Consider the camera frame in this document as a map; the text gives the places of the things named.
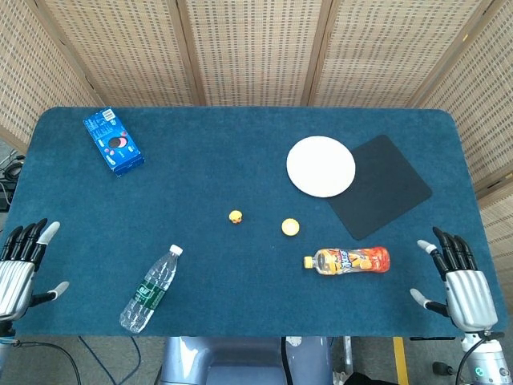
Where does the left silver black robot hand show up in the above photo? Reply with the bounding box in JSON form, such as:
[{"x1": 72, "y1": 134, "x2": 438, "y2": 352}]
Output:
[{"x1": 0, "y1": 218, "x2": 70, "y2": 322}]

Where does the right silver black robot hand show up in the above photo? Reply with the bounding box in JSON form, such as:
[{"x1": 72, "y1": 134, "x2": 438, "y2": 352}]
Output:
[{"x1": 409, "y1": 226, "x2": 499, "y2": 333}]

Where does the white round plate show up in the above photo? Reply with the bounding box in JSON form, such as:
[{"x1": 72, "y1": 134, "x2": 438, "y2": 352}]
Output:
[{"x1": 285, "y1": 136, "x2": 357, "y2": 199}]

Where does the orange juice bottle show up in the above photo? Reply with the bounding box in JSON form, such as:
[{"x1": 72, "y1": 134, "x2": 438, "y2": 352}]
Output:
[{"x1": 303, "y1": 245, "x2": 391, "y2": 277}]

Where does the black bag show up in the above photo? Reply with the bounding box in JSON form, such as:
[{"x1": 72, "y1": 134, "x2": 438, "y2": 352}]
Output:
[{"x1": 343, "y1": 371, "x2": 404, "y2": 385}]

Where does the clear water bottle green label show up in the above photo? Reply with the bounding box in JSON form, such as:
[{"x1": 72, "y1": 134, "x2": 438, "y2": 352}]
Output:
[{"x1": 119, "y1": 244, "x2": 184, "y2": 334}]

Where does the black mouse pad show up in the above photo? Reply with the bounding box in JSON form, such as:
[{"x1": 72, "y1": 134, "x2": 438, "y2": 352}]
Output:
[{"x1": 327, "y1": 134, "x2": 434, "y2": 241}]

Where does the silver metal stand leg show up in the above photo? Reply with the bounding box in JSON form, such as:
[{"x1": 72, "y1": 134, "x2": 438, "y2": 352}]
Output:
[{"x1": 331, "y1": 335, "x2": 354, "y2": 376}]

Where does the blue cookie box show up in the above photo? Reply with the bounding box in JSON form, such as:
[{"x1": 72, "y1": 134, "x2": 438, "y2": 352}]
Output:
[{"x1": 83, "y1": 106, "x2": 146, "y2": 178}]

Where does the blue-grey robot torso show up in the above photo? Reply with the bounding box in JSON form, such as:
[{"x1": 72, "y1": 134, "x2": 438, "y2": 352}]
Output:
[{"x1": 159, "y1": 335, "x2": 334, "y2": 385}]

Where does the blue table cloth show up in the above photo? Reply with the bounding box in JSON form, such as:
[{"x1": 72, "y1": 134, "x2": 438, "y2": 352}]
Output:
[{"x1": 0, "y1": 105, "x2": 507, "y2": 338}]

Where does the woven bamboo folding screen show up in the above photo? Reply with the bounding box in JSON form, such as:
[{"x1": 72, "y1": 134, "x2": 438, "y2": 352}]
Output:
[{"x1": 0, "y1": 0, "x2": 513, "y2": 292}]

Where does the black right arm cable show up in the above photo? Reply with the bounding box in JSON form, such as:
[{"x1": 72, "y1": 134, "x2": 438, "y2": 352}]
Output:
[{"x1": 455, "y1": 335, "x2": 494, "y2": 385}]

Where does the black floor cable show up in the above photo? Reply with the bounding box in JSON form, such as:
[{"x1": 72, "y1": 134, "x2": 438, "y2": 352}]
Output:
[{"x1": 15, "y1": 339, "x2": 84, "y2": 385}]

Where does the black electronics with cables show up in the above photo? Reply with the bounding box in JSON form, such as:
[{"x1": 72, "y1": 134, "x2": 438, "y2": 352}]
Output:
[{"x1": 0, "y1": 150, "x2": 26, "y2": 213}]

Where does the blue floor cable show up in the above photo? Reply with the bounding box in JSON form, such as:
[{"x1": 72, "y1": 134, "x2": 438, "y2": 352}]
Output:
[{"x1": 77, "y1": 335, "x2": 142, "y2": 385}]

